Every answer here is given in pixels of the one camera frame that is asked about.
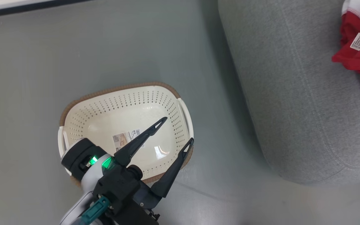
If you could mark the grey fabric sofa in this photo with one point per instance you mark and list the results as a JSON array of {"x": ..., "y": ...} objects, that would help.
[{"x": 292, "y": 93}]

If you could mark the white perforated laundry basket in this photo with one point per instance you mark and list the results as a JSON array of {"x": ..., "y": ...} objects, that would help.
[{"x": 120, "y": 109}]

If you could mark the white and black skirting board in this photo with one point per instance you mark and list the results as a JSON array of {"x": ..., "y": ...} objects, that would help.
[{"x": 11, "y": 3}]

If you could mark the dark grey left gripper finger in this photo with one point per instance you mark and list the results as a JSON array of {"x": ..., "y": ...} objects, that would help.
[
  {"x": 170, "y": 176},
  {"x": 136, "y": 143}
]

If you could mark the paper label sticker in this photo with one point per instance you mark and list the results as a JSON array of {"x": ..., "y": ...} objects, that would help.
[{"x": 122, "y": 139}]

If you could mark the red garment with white trim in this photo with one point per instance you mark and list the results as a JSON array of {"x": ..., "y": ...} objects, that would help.
[{"x": 355, "y": 59}]

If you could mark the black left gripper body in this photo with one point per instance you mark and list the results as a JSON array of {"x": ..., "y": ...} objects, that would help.
[{"x": 120, "y": 187}]

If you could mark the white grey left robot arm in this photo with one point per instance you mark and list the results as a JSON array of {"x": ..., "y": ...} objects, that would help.
[{"x": 77, "y": 153}]

